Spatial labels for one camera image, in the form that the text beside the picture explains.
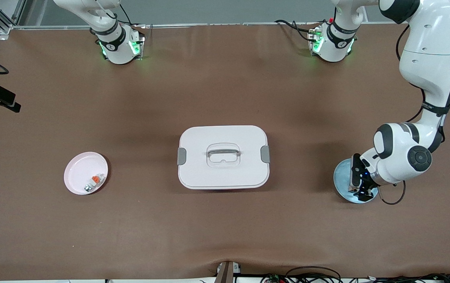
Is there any light blue round plate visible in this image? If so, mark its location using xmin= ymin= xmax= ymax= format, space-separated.
xmin=333 ymin=159 xmax=379 ymax=204

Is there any pale pink round plate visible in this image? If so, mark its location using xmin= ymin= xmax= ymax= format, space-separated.
xmin=64 ymin=152 xmax=108 ymax=195

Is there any white plastic lidded storage box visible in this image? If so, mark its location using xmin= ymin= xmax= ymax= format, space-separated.
xmin=177 ymin=125 xmax=271 ymax=190

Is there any black cable loop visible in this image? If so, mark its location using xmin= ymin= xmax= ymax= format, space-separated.
xmin=286 ymin=266 xmax=342 ymax=283

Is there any tangled black cable bundle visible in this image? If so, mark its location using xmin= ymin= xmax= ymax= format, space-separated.
xmin=260 ymin=273 xmax=450 ymax=283

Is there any white orange switch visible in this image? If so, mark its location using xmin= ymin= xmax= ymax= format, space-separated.
xmin=84 ymin=173 xmax=105 ymax=193

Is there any grey box lid handle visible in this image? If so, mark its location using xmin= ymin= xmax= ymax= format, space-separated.
xmin=207 ymin=144 xmax=241 ymax=158

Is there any black arm base cable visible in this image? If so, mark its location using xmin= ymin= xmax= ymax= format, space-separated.
xmin=118 ymin=3 xmax=145 ymax=29
xmin=275 ymin=19 xmax=320 ymax=42

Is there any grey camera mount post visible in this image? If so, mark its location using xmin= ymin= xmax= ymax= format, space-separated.
xmin=215 ymin=261 xmax=242 ymax=283

